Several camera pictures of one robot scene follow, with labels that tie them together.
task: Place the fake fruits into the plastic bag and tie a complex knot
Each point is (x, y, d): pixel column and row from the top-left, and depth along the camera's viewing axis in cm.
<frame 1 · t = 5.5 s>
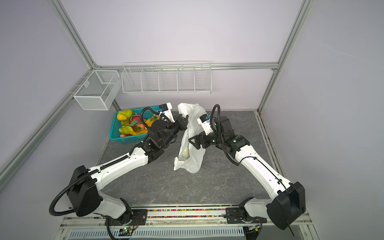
left hand: (191, 114, 70), fingers closed
right hand: (195, 137, 75), fingers open
teal plastic basket: (114, 133, 101), point 8 cm above the table
white plastic bag: (190, 159, 77), point 18 cm above the table
green fake pear top: (127, 113, 104), point 14 cm above the table
yellow fake lemon: (121, 117, 107), point 10 cm above the table
orange fake persimmon centre: (140, 127, 103), point 8 cm above the table

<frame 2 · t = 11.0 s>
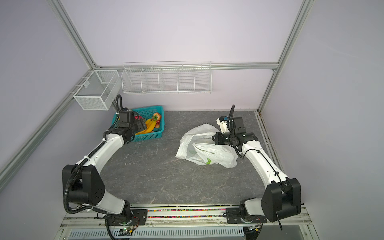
left hand: (138, 125, 88), fingers open
right hand: (213, 138, 82), fingers closed
white plastic bag: (197, 145, 77), point 23 cm above the table
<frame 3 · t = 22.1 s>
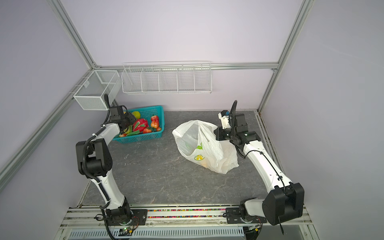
left hand: (133, 117, 99), fingers open
right hand: (215, 132, 80), fingers closed
white plastic bag: (197, 140, 82), point 20 cm above the table
red pink fake apple: (154, 118, 114), point 4 cm above the table
fake rose apple: (154, 124, 108), point 5 cm above the table
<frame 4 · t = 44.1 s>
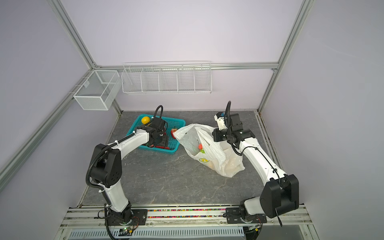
left hand: (161, 142, 94), fingers open
right hand: (213, 133, 83), fingers closed
red pink fake apple: (200, 146, 101), point 2 cm above the table
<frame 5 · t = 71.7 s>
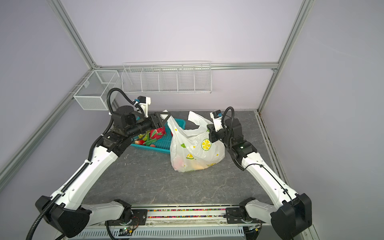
left hand: (167, 117, 67), fingers open
right hand: (208, 126, 76), fingers closed
white plastic bag: (190, 149, 77), point 21 cm above the table
